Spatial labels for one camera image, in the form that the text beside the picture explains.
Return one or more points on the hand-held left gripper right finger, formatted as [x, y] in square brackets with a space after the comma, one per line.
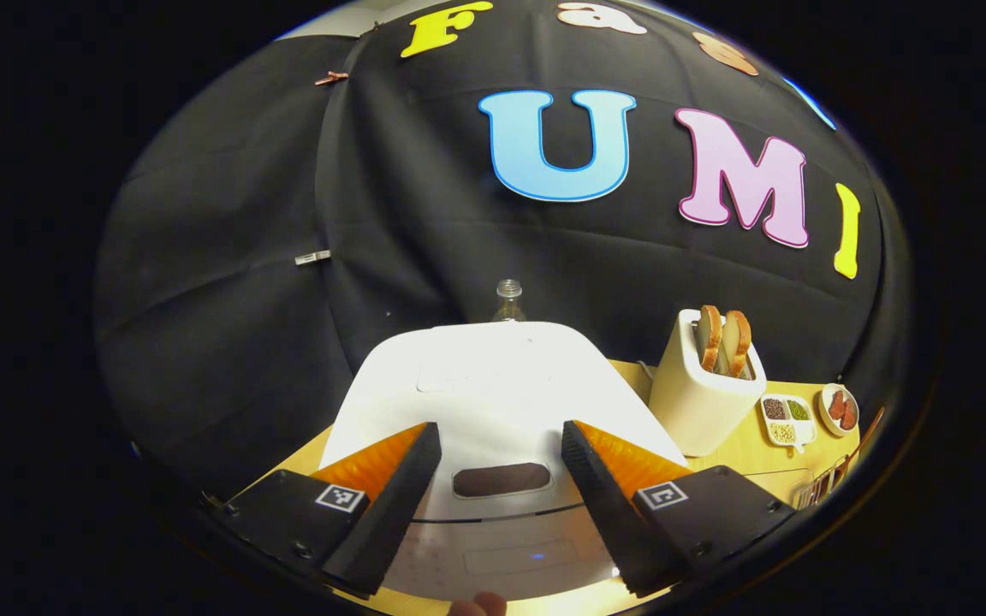
[608, 509]

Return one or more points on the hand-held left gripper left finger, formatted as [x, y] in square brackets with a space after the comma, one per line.
[390, 509]

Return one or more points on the white rice cooker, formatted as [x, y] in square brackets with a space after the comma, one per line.
[493, 385]

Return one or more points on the white toaster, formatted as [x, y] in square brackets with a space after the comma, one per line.
[694, 411]

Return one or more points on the toasted bread slice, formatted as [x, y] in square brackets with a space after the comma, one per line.
[709, 338]
[736, 342]

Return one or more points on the white divided grain tray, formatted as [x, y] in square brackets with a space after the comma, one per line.
[788, 421]

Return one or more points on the clear glass bottle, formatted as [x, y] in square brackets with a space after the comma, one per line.
[509, 301]

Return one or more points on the round white plate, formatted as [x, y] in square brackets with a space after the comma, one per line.
[824, 419]

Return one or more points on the red meat slice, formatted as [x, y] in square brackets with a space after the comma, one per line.
[849, 415]
[836, 405]

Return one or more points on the white cloth clip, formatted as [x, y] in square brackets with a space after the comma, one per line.
[312, 257]

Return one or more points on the pink cloth clip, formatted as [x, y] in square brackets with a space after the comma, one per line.
[331, 78]

